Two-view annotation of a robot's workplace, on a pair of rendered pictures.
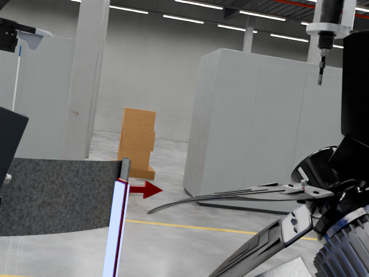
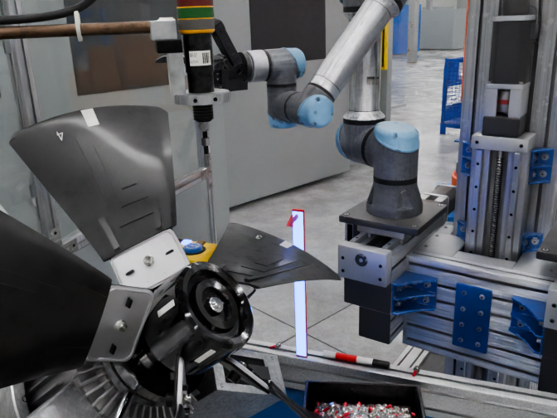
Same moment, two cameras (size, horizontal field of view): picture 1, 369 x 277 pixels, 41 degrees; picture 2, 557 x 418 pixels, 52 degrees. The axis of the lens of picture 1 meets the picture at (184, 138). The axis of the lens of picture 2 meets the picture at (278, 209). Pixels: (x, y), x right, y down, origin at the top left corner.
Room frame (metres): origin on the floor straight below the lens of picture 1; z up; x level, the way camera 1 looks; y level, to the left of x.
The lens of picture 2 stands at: (1.48, -0.52, 1.55)
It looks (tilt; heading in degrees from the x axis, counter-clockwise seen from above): 19 degrees down; 148
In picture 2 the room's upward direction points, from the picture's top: 2 degrees counter-clockwise
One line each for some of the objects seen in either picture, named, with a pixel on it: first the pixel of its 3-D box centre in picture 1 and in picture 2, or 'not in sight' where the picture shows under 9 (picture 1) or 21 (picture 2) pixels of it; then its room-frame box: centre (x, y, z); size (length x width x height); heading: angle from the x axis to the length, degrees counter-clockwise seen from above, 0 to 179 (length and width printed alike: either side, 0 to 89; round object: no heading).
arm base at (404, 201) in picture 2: not in sight; (394, 191); (0.42, 0.53, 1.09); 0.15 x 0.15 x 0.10
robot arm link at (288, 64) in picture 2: not in sight; (281, 65); (0.27, 0.27, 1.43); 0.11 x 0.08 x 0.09; 87
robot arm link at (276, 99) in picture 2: not in sight; (285, 105); (0.29, 0.27, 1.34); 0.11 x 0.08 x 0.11; 177
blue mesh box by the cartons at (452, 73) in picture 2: not in sight; (496, 93); (-3.30, 5.99, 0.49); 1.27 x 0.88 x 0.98; 100
